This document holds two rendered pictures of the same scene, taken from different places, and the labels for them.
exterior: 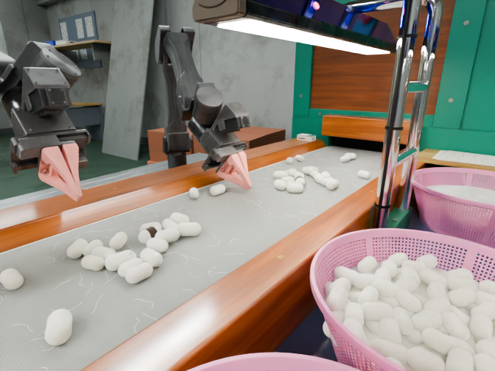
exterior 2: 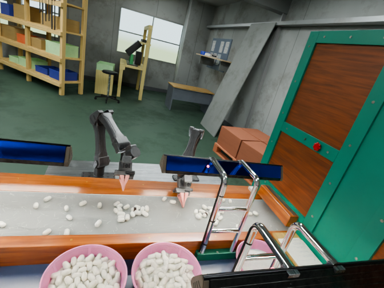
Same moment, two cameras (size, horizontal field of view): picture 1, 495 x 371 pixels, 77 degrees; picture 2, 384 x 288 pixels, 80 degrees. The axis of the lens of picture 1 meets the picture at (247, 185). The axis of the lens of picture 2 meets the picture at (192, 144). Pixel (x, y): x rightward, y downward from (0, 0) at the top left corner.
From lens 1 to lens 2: 0.79 m
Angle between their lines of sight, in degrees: 28
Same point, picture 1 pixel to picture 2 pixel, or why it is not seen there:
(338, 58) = (281, 160)
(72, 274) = (111, 210)
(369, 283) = (164, 259)
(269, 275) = (140, 240)
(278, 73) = not seen: hidden behind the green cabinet
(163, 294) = (120, 228)
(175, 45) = (191, 136)
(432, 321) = (160, 275)
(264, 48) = not seen: hidden behind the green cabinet
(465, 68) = (323, 205)
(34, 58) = (129, 149)
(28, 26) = (197, 38)
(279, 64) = not seen: hidden behind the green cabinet
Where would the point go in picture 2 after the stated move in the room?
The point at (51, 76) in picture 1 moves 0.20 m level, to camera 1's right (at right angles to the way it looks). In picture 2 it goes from (128, 159) to (158, 177)
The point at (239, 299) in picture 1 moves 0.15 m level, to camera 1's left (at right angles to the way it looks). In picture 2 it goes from (127, 240) to (104, 220)
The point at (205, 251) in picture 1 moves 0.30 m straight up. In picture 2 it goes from (142, 223) to (152, 168)
